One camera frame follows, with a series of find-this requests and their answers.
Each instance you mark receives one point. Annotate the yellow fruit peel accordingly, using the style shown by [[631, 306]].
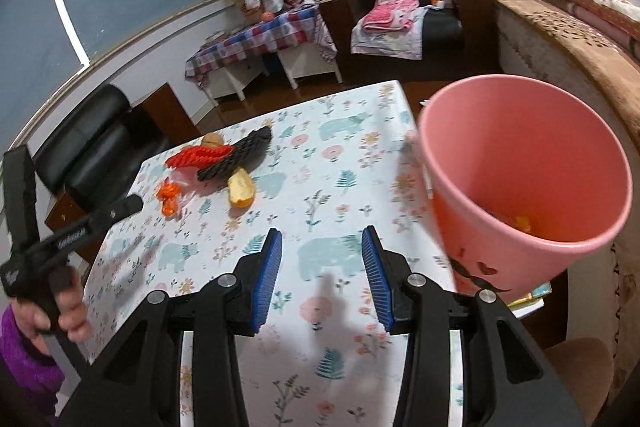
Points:
[[241, 189]]

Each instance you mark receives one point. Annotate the brown stool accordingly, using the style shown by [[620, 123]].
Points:
[[580, 377]]

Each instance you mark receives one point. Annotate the red floral quilt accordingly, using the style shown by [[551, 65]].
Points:
[[575, 2]]

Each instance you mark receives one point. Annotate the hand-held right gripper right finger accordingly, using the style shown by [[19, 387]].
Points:
[[377, 282]]

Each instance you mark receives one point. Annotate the red foam net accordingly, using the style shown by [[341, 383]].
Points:
[[195, 156]]

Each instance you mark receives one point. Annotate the white printed cloth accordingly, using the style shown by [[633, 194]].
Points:
[[385, 42]]

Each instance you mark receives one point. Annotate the stack of papers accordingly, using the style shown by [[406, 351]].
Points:
[[215, 37]]

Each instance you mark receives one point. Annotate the colourful booklet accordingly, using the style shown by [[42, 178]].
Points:
[[530, 299]]

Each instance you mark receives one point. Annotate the pink folded blanket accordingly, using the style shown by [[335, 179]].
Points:
[[390, 9]]

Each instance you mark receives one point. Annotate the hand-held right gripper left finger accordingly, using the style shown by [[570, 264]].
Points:
[[265, 282]]

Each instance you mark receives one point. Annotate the small orange ball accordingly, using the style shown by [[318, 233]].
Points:
[[266, 15]]

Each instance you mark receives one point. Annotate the pink plastic bucket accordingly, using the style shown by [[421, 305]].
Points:
[[480, 232]]

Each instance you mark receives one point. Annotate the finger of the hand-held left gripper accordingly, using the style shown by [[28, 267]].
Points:
[[125, 208]]

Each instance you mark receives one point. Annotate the white wooden desk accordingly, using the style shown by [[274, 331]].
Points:
[[310, 64]]

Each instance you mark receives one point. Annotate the small orange box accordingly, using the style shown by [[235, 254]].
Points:
[[441, 0]]

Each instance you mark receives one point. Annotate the person's left hand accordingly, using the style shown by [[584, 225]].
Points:
[[75, 317]]

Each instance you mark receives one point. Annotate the orange small plastic toy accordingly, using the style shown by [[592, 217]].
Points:
[[169, 197]]

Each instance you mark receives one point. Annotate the black foam net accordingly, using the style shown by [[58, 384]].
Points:
[[235, 154]]

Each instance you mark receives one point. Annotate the brown walnut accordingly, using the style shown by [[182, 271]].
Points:
[[212, 140]]

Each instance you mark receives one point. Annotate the plaid tablecloth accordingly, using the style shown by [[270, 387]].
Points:
[[250, 37]]

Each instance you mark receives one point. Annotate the bed with brown blanket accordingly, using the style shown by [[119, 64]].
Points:
[[550, 37]]

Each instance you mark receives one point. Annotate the person's left forearm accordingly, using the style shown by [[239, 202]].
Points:
[[25, 357]]

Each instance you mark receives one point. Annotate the floral bear print tablecloth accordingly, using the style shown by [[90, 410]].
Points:
[[320, 207]]

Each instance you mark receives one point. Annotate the white floral hanging cloth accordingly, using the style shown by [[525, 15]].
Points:
[[325, 37]]

